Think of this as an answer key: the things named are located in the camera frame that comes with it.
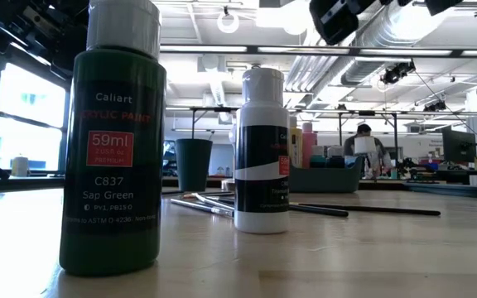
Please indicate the pale cylindrical container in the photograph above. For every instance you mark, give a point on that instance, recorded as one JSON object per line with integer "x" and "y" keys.
{"x": 20, "y": 167}

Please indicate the short paintbrush orange ferrule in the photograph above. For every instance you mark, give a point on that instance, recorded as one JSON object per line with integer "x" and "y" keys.
{"x": 387, "y": 209}

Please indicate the silver ventilation duct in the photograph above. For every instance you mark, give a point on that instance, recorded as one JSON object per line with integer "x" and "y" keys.
{"x": 367, "y": 68}

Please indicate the black overhead frame beam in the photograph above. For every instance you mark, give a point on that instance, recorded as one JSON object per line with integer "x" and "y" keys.
{"x": 304, "y": 50}

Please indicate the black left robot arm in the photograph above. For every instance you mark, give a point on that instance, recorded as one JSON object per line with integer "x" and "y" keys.
{"x": 56, "y": 41}

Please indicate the black computer monitor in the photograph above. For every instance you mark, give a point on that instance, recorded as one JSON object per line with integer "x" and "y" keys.
{"x": 458, "y": 145}

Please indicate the small green paint bottle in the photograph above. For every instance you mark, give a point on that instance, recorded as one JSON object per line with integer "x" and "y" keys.
{"x": 114, "y": 248}

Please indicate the white cylindrical object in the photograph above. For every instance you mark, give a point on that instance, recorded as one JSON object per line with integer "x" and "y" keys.
{"x": 364, "y": 145}

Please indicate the person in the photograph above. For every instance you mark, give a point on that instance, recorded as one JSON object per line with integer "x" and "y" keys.
{"x": 362, "y": 130}

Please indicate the large pink paint bottle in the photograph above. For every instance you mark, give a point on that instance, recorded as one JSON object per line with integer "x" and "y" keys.
{"x": 309, "y": 145}

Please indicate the teal plastic bin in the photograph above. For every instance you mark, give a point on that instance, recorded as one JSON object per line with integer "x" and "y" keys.
{"x": 325, "y": 180}

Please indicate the small white paint bottle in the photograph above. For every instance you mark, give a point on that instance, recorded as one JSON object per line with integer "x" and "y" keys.
{"x": 261, "y": 223}

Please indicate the teal ribbed plastic cup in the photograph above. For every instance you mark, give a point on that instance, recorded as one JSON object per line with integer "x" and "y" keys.
{"x": 193, "y": 165}

